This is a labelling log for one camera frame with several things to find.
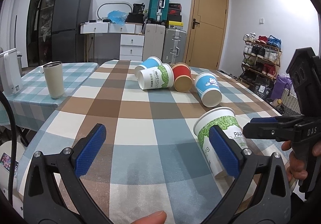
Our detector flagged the white green leaf paper cup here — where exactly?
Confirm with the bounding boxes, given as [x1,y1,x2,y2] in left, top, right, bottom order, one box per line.
[193,107,248,178]

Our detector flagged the blue bunny paper cup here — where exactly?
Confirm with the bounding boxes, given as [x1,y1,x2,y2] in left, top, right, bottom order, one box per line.
[194,72,222,108]

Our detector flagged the red kraft paper cup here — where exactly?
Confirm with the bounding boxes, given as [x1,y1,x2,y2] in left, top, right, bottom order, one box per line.
[171,63,193,93]

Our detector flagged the white green lying paper cup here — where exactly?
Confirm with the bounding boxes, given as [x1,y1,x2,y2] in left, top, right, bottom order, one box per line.
[137,64,174,90]

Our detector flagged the blue white lying paper cup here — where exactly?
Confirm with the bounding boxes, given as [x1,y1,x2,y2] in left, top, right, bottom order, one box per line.
[134,56,162,77]

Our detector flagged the right hand on gripper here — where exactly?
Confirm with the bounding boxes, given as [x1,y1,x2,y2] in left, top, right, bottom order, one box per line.
[286,141,321,182]

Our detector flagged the left hand thumb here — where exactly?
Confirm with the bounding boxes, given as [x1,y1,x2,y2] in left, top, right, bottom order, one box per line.
[132,210,167,224]

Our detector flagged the woven grey basket bag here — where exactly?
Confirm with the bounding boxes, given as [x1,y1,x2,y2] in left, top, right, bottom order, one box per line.
[281,88,301,116]

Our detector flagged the purple bag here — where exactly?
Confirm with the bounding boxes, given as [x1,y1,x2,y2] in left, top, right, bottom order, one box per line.
[270,74,293,100]

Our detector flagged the wooden shoe rack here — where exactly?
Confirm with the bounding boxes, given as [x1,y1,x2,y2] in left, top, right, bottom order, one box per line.
[241,40,282,81]

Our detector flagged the teal checked tablecloth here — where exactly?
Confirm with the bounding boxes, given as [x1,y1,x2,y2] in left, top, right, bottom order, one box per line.
[7,63,98,131]

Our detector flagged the plaid brown blue tablecloth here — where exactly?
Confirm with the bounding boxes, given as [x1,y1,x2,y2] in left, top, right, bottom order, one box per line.
[17,59,287,224]

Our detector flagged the silver aluminium suitcase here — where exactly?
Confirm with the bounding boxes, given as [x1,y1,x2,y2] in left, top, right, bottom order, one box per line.
[162,28,187,64]

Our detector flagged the wooden door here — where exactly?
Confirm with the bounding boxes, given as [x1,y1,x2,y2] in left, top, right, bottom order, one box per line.
[184,0,229,70]

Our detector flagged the white appliance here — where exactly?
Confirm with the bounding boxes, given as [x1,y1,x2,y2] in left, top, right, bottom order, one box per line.
[1,48,23,96]

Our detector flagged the beige steel tumbler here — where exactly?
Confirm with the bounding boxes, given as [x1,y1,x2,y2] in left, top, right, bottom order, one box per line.
[43,61,65,99]

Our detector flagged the stacked shoe boxes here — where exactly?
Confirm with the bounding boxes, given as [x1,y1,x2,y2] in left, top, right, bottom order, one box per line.
[167,3,183,29]

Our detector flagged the beige suitcase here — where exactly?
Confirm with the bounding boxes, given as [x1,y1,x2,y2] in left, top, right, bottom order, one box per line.
[142,23,165,61]

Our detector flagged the white drawer desk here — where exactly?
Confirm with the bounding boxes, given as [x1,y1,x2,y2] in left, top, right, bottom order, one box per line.
[80,22,145,61]

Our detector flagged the teal suitcase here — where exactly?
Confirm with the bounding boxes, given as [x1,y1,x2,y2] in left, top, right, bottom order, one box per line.
[147,0,170,25]

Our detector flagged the black bag on desk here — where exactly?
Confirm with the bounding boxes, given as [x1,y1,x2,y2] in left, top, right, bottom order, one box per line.
[126,3,145,23]

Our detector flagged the blue plastic bag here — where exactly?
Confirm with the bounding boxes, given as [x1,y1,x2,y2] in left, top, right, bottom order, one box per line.
[107,10,128,25]

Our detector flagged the dark grey refrigerator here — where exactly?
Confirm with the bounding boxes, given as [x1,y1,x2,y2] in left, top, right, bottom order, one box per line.
[51,0,91,63]

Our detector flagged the black cable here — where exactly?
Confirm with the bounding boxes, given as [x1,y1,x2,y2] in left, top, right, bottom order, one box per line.
[0,92,18,207]

